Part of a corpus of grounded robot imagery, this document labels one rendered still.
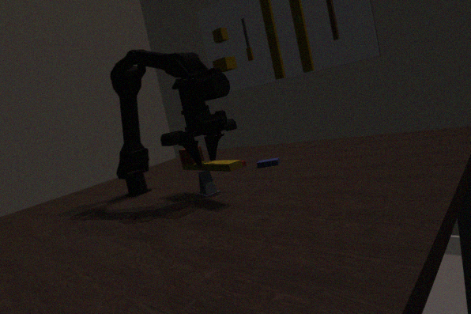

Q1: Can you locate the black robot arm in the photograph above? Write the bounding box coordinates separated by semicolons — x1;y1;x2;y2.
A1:
111;50;230;197

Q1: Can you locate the blue flat bar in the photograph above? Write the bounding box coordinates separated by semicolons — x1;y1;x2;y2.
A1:
257;157;280;168

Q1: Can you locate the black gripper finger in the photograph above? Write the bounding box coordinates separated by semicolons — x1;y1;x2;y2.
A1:
178;141;202;168
204;134;224;161

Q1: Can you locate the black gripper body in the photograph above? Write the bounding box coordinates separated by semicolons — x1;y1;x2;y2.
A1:
160;102;237;146

